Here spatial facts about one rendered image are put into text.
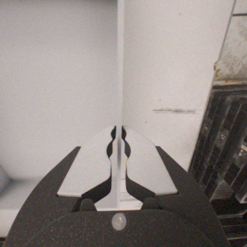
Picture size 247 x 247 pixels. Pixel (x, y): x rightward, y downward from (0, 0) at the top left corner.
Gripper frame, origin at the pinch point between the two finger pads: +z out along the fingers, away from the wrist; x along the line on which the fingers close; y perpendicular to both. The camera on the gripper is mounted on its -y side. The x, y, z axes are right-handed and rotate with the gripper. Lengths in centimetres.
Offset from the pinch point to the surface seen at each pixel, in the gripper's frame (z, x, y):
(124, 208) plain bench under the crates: 3.2, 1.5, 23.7
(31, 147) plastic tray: 2.8, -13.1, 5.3
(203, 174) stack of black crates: 35, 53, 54
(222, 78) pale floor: 73, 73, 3
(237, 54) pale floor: 73, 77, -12
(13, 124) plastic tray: 2.8, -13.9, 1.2
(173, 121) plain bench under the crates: 3.1, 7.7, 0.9
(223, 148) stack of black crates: 31, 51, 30
